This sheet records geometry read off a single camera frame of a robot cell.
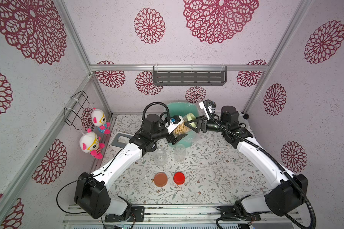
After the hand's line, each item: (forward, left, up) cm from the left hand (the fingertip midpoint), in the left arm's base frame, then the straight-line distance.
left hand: (181, 127), depth 74 cm
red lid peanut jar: (+1, -1, -29) cm, 29 cm away
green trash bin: (+22, -2, -9) cm, 24 cm away
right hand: (-2, -2, +7) cm, 7 cm away
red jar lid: (-17, +1, -27) cm, 32 cm away
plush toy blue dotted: (+15, +53, -11) cm, 56 cm away
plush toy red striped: (-4, +51, -9) cm, 52 cm away
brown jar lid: (-18, +12, -28) cm, 35 cm away
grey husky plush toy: (+16, -43, -9) cm, 47 cm away
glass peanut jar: (-3, +13, -29) cm, 32 cm away
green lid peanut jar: (-5, 0, +5) cm, 7 cm away
